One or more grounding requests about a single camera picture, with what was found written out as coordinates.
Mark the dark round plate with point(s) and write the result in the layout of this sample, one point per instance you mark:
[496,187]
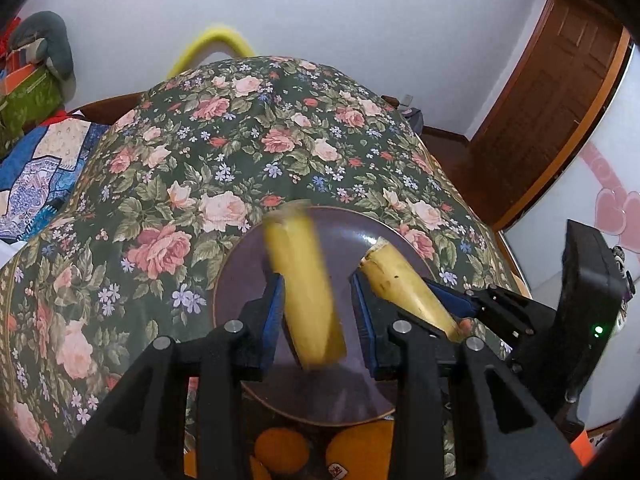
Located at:
[340,260]

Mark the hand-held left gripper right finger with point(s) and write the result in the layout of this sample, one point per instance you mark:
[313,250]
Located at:
[362,310]

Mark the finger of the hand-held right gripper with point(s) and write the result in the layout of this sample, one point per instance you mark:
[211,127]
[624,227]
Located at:
[450,296]

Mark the wall outlet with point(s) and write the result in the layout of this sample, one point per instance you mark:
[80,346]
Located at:
[408,98]

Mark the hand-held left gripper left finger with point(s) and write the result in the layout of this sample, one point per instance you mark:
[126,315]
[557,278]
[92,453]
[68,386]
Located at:
[272,310]

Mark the orange plastic bag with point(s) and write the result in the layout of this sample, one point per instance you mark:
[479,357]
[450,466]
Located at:
[191,462]

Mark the red cloth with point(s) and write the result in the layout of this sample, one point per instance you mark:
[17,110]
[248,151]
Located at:
[60,116]

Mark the dark plastic bag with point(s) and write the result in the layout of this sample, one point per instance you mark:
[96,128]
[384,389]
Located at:
[415,120]

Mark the wooden door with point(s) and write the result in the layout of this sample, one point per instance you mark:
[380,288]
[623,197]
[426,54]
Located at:
[550,85]

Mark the grey plush pillow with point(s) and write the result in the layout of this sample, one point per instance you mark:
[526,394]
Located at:
[45,25]

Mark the yellow banana piece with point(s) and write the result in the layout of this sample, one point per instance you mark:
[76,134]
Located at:
[305,285]
[400,280]

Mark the white heart-print sliding door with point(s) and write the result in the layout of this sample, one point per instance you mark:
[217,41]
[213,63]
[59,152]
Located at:
[575,185]

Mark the patchwork quilt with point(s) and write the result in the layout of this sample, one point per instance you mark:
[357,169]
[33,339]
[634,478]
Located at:
[40,175]

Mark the yellow foam tube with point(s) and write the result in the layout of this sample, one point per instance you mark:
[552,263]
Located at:
[210,35]

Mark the orange cardboard box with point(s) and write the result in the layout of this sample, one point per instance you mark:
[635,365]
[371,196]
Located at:
[20,67]

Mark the floral tablecloth table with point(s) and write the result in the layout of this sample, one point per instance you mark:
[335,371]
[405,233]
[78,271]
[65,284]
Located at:
[200,160]

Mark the large orange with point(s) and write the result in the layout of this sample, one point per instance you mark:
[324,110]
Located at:
[360,452]
[280,452]

